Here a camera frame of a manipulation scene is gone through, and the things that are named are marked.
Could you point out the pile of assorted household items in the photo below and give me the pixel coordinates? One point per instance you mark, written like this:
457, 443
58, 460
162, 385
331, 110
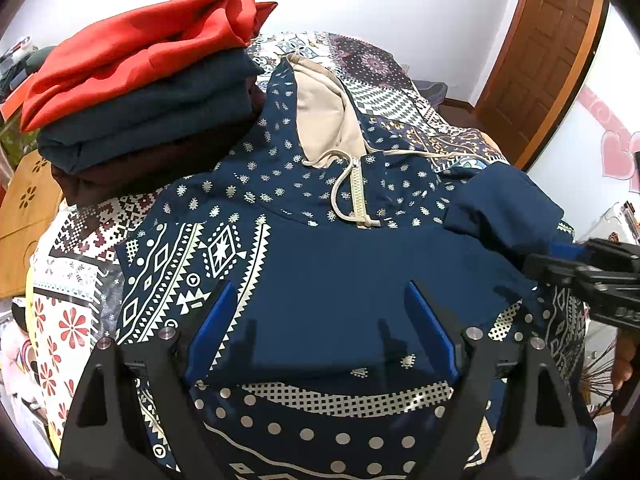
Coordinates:
22, 70

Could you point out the pile of light clothes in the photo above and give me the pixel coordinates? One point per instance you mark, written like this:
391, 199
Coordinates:
20, 360

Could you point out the person's right hand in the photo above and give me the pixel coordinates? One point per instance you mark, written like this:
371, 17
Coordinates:
624, 362

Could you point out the navy patterned hoodie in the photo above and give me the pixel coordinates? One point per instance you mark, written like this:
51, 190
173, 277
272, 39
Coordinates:
320, 260

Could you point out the grey fabric bundle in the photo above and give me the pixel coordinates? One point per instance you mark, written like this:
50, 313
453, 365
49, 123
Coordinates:
431, 92

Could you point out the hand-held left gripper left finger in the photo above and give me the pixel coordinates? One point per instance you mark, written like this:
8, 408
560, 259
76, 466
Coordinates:
215, 332

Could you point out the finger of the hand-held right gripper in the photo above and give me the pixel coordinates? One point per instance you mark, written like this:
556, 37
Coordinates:
550, 267
567, 250

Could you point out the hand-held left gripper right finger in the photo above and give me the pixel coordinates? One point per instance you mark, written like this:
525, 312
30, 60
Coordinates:
430, 332

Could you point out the patchwork printed bedsheet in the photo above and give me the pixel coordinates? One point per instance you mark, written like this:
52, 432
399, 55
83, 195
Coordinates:
400, 105

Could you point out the clear plastic box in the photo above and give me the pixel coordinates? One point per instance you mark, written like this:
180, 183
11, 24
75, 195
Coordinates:
617, 222

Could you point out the brown wooden door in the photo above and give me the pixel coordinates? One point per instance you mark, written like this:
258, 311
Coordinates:
545, 35

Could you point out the dark teal folded garment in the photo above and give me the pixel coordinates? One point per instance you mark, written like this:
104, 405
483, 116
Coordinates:
150, 105

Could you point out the maroon folded garment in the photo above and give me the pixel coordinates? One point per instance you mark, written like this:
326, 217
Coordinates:
150, 172

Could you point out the red folded garment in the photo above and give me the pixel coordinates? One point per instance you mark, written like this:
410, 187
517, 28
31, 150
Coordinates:
125, 45

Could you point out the pink heart wall sticker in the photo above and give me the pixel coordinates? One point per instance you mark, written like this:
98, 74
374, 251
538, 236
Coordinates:
617, 155

